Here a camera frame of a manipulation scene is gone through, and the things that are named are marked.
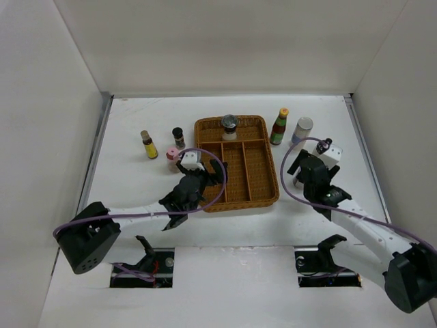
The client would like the pink cap spice jar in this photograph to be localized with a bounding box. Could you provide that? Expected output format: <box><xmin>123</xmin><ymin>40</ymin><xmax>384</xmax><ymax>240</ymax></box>
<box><xmin>166</xmin><ymin>147</ymin><xmax>180</xmax><ymax>173</ymax></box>

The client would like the yellow label brown bottle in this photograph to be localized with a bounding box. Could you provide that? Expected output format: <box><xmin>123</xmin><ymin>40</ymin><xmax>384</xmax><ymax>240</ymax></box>
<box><xmin>141</xmin><ymin>130</ymin><xmax>158</xmax><ymax>159</ymax></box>

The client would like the black round cap bottle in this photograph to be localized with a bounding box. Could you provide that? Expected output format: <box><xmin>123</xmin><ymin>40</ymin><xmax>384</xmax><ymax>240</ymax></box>
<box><xmin>315</xmin><ymin>138</ymin><xmax>333</xmax><ymax>154</ymax></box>

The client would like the black cap pepper jar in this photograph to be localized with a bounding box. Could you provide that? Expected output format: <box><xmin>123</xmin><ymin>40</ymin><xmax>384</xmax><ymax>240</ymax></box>
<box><xmin>172</xmin><ymin>127</ymin><xmax>186</xmax><ymax>150</ymax></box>

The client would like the red chili sauce bottle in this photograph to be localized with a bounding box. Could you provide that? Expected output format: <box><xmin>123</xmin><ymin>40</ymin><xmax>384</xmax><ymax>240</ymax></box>
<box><xmin>269</xmin><ymin>107</ymin><xmax>290</xmax><ymax>146</ymax></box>

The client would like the white blue salt shaker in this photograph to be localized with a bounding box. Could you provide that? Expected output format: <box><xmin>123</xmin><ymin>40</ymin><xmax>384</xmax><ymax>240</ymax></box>
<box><xmin>291</xmin><ymin>117</ymin><xmax>313</xmax><ymax>144</ymax></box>

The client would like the silver cap grinder jar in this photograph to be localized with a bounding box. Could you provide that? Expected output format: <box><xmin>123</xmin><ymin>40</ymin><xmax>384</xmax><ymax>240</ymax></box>
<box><xmin>221</xmin><ymin>114</ymin><xmax>238</xmax><ymax>141</ymax></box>

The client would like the white red lid jar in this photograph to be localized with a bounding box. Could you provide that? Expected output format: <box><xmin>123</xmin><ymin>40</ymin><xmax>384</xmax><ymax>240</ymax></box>
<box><xmin>293</xmin><ymin>173</ymin><xmax>303</xmax><ymax>189</ymax></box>

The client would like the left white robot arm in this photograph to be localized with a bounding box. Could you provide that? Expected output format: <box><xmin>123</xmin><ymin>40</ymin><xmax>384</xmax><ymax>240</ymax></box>
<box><xmin>53</xmin><ymin>152</ymin><xmax>227</xmax><ymax>275</ymax></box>

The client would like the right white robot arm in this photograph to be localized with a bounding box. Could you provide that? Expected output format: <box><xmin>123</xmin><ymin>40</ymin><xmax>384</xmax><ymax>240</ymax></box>
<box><xmin>287</xmin><ymin>150</ymin><xmax>436</xmax><ymax>313</ymax></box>

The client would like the brown wicker divided basket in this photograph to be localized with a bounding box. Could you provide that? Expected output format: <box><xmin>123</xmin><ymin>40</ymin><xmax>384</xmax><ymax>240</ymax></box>
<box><xmin>194</xmin><ymin>115</ymin><xmax>279</xmax><ymax>213</ymax></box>

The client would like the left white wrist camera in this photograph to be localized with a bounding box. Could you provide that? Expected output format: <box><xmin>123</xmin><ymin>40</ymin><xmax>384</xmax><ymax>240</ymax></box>
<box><xmin>180</xmin><ymin>150</ymin><xmax>204</xmax><ymax>171</ymax></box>

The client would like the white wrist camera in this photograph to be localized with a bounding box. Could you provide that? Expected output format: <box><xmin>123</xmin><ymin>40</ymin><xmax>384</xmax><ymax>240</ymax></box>
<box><xmin>311</xmin><ymin>143</ymin><xmax>343</xmax><ymax>169</ymax></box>
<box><xmin>180</xmin><ymin>150</ymin><xmax>204</xmax><ymax>171</ymax></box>

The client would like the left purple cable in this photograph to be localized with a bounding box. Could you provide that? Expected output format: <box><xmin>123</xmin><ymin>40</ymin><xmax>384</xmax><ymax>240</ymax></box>
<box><xmin>53</xmin><ymin>148</ymin><xmax>229</xmax><ymax>240</ymax></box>

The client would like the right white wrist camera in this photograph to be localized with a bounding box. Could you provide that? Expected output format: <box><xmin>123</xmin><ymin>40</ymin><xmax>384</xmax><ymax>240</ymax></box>
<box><xmin>311</xmin><ymin>143</ymin><xmax>343</xmax><ymax>169</ymax></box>

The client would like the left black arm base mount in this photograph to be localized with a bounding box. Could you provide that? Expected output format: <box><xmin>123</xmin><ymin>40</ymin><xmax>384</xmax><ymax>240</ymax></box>
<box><xmin>109</xmin><ymin>235</ymin><xmax>175</xmax><ymax>289</ymax></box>

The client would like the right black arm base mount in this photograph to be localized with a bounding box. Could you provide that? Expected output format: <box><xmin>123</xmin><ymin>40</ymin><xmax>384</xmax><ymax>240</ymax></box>
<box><xmin>294</xmin><ymin>234</ymin><xmax>361</xmax><ymax>288</ymax></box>

